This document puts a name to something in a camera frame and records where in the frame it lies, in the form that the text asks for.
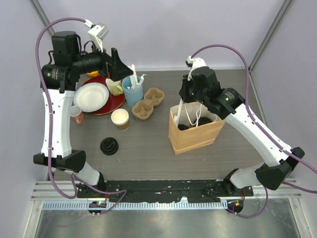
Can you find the white slotted cable duct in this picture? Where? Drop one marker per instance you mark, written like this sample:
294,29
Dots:
101,205

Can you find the white plate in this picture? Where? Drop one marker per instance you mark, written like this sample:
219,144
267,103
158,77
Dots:
91,97

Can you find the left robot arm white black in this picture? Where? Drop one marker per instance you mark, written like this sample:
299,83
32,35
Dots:
56,151

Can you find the aluminium rail frame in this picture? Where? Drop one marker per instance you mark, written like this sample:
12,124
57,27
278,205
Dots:
44,190

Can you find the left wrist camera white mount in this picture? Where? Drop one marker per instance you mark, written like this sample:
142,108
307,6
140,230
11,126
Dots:
97,33

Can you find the brown paper bag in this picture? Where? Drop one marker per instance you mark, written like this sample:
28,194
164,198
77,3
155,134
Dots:
196,136

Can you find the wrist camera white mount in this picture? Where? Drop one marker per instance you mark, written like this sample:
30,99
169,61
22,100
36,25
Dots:
194,63
97,33

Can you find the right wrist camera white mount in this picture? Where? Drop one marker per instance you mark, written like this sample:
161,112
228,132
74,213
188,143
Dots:
194,63

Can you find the white straw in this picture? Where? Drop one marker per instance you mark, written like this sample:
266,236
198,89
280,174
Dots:
176,120
179,108

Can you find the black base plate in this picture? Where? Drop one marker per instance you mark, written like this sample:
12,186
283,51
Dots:
168,191

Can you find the white wrapped straws bundle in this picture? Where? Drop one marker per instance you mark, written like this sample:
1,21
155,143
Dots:
135,84

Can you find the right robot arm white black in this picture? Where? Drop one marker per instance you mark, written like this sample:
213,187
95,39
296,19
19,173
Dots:
278,161

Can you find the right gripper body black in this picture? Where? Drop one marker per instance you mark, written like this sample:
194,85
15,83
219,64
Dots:
190,94

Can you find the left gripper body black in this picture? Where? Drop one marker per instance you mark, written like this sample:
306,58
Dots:
93,61

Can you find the cardboard cup carrier front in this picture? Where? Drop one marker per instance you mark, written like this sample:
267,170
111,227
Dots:
143,109

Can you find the brown paper cups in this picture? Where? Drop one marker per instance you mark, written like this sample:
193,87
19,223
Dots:
120,118

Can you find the red round tray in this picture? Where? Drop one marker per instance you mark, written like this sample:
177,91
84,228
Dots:
113,103

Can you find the pale yellow mug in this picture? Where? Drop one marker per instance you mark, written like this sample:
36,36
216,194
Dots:
114,87

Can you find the small white pink cup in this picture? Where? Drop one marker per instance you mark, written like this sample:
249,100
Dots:
77,113

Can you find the lidded brown paper cup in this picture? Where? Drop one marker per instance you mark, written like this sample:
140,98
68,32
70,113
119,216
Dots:
182,127

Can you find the blue cup holder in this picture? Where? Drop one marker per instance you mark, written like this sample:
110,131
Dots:
132,95

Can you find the black lid stack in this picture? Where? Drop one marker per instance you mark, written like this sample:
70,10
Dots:
109,146

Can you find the orange bowl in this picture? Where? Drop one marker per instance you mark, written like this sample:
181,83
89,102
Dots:
93,74

